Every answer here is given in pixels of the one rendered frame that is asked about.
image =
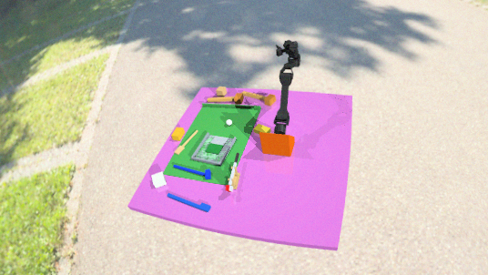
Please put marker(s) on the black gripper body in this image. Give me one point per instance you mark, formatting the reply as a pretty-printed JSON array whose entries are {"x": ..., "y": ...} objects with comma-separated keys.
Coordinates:
[{"x": 279, "y": 51}]

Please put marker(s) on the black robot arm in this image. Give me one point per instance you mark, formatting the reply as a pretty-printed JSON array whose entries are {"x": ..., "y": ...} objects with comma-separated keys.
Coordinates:
[{"x": 285, "y": 80}]

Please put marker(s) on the yellow block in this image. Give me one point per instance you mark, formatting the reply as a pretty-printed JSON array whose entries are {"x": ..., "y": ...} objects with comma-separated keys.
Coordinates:
[
  {"x": 178, "y": 133},
  {"x": 260, "y": 128}
]

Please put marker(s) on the blue rectangular block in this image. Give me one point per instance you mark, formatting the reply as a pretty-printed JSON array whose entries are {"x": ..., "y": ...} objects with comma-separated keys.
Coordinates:
[{"x": 207, "y": 173}]

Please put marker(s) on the green flat mat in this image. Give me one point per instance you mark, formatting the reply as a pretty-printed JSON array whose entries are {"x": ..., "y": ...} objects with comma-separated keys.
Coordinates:
[{"x": 212, "y": 120}]

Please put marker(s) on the white rectangular block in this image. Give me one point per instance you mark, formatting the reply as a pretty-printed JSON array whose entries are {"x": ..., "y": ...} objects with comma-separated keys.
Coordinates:
[{"x": 159, "y": 179}]

